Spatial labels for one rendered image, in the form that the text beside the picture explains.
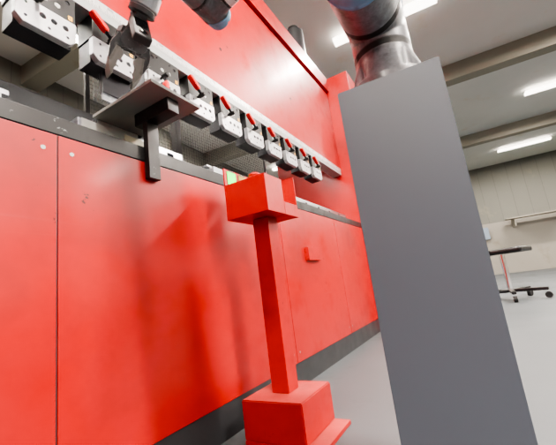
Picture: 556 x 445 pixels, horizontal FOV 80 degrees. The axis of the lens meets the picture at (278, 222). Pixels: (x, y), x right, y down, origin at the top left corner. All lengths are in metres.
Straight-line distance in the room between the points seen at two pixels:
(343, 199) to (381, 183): 2.38
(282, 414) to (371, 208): 0.65
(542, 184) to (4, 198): 12.84
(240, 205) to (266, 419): 0.63
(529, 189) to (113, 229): 12.53
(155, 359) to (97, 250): 0.31
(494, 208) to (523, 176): 1.28
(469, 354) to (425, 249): 0.16
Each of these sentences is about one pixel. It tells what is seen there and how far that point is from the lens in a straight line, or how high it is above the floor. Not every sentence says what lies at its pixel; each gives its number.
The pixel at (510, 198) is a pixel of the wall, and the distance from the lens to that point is 12.77.
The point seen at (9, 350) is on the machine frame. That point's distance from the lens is 0.80.
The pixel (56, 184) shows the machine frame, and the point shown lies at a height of 0.71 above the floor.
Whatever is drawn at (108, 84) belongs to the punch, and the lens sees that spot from 1.28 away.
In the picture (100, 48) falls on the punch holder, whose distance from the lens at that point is 1.29.
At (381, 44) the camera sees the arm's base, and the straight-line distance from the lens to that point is 0.76.
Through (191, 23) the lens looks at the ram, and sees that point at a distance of 1.77.
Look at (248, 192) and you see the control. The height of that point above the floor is 0.73.
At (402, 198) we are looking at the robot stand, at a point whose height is 0.55.
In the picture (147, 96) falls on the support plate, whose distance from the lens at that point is 1.05.
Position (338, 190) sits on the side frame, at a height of 1.21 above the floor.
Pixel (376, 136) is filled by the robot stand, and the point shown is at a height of 0.67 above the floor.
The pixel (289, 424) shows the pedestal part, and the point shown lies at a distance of 1.04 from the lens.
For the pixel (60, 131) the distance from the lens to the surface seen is 0.93.
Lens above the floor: 0.42
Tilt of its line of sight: 11 degrees up
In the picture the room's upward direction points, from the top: 7 degrees counter-clockwise
